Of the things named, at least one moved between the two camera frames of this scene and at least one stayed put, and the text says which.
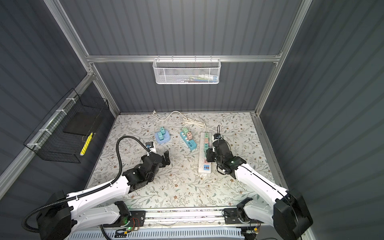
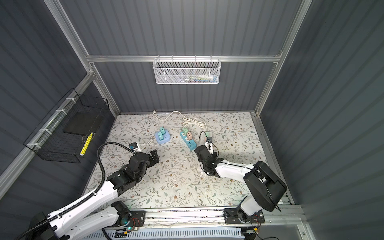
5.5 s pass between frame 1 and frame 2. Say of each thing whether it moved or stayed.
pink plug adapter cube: stayed
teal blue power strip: stayed
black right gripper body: moved
